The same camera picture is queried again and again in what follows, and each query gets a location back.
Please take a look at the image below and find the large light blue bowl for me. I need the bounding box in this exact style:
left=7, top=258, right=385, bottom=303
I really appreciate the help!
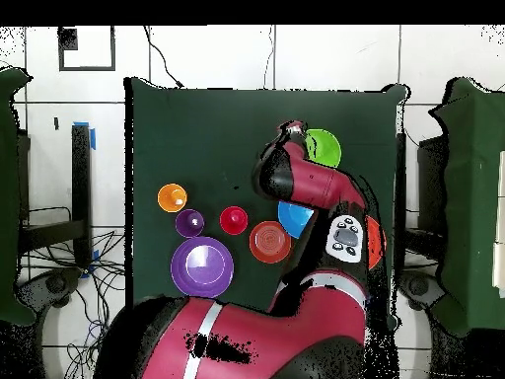
left=276, top=199, right=316, bottom=240

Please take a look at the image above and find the orange cup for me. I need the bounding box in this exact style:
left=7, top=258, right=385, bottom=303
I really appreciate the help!
left=157, top=183, right=189, bottom=214

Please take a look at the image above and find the green bowl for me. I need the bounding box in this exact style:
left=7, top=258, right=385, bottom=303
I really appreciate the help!
left=303, top=128, right=343, bottom=170

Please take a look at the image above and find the thin black cable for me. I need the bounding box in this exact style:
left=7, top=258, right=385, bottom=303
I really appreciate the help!
left=143, top=26, right=184, bottom=89

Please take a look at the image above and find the red cup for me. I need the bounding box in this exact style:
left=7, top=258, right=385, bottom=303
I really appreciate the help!
left=219, top=205, right=250, bottom=237

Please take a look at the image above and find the purple cup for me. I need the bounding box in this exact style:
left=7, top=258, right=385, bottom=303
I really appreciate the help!
left=175, top=208, right=206, bottom=239

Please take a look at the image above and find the bundle of floor cables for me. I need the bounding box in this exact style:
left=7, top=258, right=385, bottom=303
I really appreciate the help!
left=19, top=204, right=127, bottom=379

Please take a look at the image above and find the purple bowl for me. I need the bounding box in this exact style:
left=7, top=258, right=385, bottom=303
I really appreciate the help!
left=170, top=235, right=235, bottom=299

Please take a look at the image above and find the dark green table cloth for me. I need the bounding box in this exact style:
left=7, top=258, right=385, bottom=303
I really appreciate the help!
left=124, top=76, right=409, bottom=329

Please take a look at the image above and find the green clothed side table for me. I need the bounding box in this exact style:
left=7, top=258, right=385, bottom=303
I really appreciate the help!
left=0, top=66, right=36, bottom=327
left=429, top=76, right=505, bottom=337

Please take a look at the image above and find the large orange bowl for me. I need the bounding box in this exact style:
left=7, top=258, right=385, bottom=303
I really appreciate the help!
left=366, top=215, right=388, bottom=270

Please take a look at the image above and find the small orange bowl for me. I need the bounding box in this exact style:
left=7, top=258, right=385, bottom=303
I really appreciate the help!
left=249, top=220, right=293, bottom=265

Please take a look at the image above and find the black equipment stand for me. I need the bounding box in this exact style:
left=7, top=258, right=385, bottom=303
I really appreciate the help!
left=17, top=123, right=94, bottom=269
left=395, top=131, right=449, bottom=258

